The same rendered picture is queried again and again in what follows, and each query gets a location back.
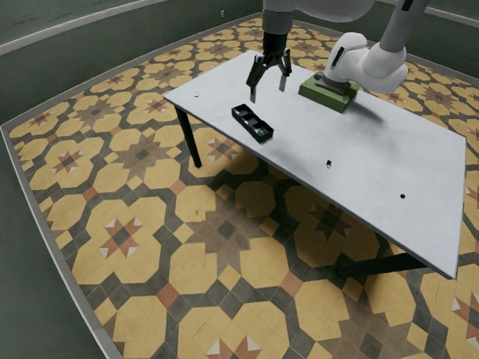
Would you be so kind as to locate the black rack of three bins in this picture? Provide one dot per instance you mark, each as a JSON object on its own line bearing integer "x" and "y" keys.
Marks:
{"x": 252, "y": 123}

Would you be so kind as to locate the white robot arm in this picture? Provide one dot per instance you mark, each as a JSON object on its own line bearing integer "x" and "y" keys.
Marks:
{"x": 380, "y": 69}

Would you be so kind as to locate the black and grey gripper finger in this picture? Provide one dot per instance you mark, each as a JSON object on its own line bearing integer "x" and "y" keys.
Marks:
{"x": 285, "y": 68}
{"x": 255, "y": 75}

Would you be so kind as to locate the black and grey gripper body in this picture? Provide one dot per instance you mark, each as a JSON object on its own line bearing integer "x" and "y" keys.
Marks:
{"x": 272, "y": 45}

